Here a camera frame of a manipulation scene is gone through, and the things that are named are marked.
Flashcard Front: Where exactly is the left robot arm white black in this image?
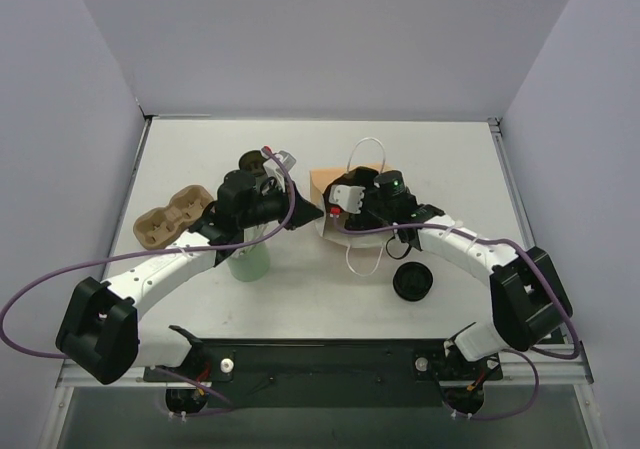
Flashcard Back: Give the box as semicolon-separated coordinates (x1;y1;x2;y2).
55;170;323;384

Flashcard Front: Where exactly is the green straw holder cup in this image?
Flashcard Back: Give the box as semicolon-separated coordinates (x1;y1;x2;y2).
227;242;271;282

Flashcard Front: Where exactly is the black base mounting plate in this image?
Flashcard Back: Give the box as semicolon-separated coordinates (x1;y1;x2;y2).
143;339;503;412

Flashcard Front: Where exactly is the black cup lid stack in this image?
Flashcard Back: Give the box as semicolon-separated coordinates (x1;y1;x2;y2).
392;262;434;302

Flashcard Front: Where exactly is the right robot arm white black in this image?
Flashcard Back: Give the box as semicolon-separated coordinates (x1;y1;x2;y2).
323;166;578;377

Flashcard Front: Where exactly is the brown paper takeout bag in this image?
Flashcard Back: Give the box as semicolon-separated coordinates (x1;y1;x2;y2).
309;137;389;277

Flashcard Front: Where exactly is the black takeout coffee cup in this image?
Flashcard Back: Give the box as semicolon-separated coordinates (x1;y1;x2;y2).
238;150;267;178

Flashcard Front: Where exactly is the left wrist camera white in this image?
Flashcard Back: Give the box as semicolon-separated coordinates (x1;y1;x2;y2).
260;146;297;191

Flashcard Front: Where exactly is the brown cardboard cup carrier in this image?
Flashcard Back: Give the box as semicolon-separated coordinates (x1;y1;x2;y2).
133;185;213;250

